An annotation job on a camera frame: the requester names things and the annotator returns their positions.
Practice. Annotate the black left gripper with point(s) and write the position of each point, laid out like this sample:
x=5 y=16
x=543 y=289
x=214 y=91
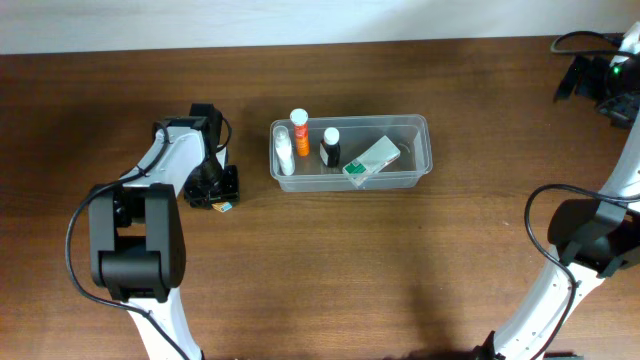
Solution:
x=212 y=188

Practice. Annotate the small gold-lidded balm jar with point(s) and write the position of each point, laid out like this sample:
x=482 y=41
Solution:
x=222 y=206

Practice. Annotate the white lotion bottle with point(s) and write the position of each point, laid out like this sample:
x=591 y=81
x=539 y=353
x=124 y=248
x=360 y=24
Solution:
x=284 y=150

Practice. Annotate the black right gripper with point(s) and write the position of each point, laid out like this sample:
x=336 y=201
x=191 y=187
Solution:
x=584 y=80

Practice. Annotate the orange tube with white cap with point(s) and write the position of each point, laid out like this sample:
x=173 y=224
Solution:
x=299 y=117

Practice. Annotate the dark bottle with white cap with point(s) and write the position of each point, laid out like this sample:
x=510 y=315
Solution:
x=330 y=148

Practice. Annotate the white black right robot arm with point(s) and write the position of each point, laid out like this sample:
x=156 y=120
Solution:
x=592 y=235

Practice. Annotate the clear plastic container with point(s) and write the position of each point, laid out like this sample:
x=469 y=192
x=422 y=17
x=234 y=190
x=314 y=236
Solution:
x=408 y=132

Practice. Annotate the white green medicine box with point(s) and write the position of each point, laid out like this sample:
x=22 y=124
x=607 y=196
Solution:
x=371 y=162

